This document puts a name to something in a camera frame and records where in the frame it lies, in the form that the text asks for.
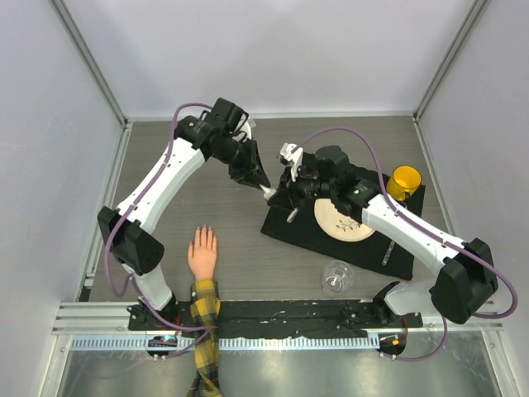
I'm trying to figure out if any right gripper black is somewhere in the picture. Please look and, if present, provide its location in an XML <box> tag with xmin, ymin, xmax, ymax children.
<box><xmin>269</xmin><ymin>163</ymin><xmax>336</xmax><ymax>211</ymax></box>

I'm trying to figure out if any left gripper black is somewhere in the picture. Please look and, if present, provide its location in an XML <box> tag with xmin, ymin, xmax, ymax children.
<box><xmin>213</xmin><ymin>137</ymin><xmax>271</xmax><ymax>190</ymax></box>

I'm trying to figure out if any clear nail polish bottle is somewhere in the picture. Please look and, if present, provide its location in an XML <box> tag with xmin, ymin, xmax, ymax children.
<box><xmin>265</xmin><ymin>189</ymin><xmax>278</xmax><ymax>205</ymax></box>

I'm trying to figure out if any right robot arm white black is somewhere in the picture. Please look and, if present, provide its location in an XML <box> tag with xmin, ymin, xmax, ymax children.
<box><xmin>267</xmin><ymin>143</ymin><xmax>498</xmax><ymax>327</ymax></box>

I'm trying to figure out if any yellow plaid sleeve forearm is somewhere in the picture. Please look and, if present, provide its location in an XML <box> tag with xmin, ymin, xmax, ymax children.
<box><xmin>187</xmin><ymin>279</ymin><xmax>222</xmax><ymax>396</ymax></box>

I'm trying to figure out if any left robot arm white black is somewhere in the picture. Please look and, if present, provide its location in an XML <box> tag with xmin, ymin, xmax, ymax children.
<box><xmin>98</xmin><ymin>98</ymin><xmax>274</xmax><ymax>330</ymax></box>

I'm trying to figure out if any mannequin hand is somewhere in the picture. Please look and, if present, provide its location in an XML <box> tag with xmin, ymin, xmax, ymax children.
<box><xmin>188</xmin><ymin>225</ymin><xmax>217</xmax><ymax>281</ymax></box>

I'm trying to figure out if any silver fork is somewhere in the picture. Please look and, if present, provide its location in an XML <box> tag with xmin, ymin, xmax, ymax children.
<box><xmin>286</xmin><ymin>208</ymin><xmax>299</xmax><ymax>223</ymax></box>

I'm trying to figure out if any black cloth placemat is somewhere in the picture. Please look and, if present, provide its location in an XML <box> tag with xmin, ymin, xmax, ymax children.
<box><xmin>261</xmin><ymin>198</ymin><xmax>414</xmax><ymax>280</ymax></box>

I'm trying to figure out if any pink cream ceramic plate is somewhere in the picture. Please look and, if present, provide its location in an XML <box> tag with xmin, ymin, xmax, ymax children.
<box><xmin>314</xmin><ymin>198</ymin><xmax>375</xmax><ymax>242</ymax></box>

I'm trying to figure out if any clear drinking glass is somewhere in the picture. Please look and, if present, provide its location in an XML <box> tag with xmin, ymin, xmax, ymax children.
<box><xmin>322</xmin><ymin>260</ymin><xmax>355</xmax><ymax>294</ymax></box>

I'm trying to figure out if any silver table knife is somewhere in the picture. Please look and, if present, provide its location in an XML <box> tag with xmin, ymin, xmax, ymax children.
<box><xmin>382</xmin><ymin>241</ymin><xmax>395</xmax><ymax>266</ymax></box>

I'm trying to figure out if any yellow mug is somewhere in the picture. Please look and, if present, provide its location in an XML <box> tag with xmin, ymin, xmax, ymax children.
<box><xmin>386</xmin><ymin>165</ymin><xmax>422</xmax><ymax>202</ymax></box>

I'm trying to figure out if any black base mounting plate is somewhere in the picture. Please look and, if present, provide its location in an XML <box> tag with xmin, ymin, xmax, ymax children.
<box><xmin>126</xmin><ymin>299</ymin><xmax>423</xmax><ymax>339</ymax></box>

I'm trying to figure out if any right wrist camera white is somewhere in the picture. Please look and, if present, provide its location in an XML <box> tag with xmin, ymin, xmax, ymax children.
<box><xmin>279</xmin><ymin>142</ymin><xmax>303</xmax><ymax>182</ymax></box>

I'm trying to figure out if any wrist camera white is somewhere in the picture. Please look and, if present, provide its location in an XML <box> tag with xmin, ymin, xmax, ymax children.
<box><xmin>240</xmin><ymin>118</ymin><xmax>255</xmax><ymax>141</ymax></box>
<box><xmin>279</xmin><ymin>142</ymin><xmax>303</xmax><ymax>182</ymax></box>

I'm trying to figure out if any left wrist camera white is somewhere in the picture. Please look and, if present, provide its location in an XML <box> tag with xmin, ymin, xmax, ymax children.
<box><xmin>240</xmin><ymin>118</ymin><xmax>255</xmax><ymax>141</ymax></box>

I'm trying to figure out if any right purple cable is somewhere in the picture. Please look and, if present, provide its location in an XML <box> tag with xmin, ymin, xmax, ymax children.
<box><xmin>295</xmin><ymin>126</ymin><xmax>520</xmax><ymax>365</ymax></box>

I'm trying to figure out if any white slotted cable duct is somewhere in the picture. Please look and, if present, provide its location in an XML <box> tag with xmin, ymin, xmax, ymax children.
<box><xmin>69</xmin><ymin>333</ymin><xmax>379</xmax><ymax>352</ymax></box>

